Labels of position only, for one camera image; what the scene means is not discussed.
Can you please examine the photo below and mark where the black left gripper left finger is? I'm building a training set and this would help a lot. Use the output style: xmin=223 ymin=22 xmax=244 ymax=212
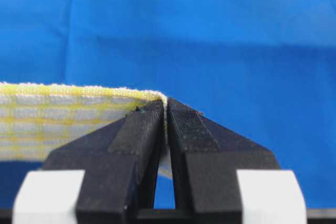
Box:
xmin=12 ymin=99 xmax=165 ymax=224

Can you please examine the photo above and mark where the blue table cloth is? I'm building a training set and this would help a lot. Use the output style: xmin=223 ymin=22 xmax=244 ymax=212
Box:
xmin=1 ymin=0 xmax=335 ymax=208

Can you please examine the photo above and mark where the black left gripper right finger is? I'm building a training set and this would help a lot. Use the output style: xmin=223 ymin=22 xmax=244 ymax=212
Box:
xmin=166 ymin=97 xmax=308 ymax=224

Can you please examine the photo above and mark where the yellow checked towel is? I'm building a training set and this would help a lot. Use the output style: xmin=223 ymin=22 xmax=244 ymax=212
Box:
xmin=1 ymin=82 xmax=167 ymax=162

